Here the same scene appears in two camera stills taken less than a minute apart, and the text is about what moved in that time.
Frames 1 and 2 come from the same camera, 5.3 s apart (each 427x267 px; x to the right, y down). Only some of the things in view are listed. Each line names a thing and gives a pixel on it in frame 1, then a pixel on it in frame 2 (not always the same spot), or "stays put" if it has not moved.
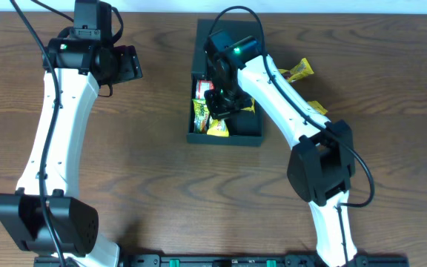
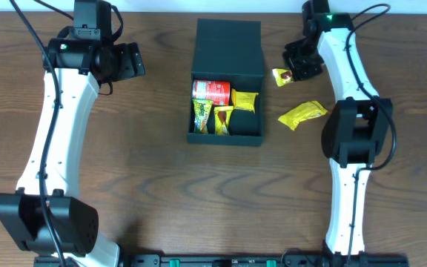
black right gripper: (224, 107) to (302, 59)
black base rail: (214, 260) stays put
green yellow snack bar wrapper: (202, 112) stays put
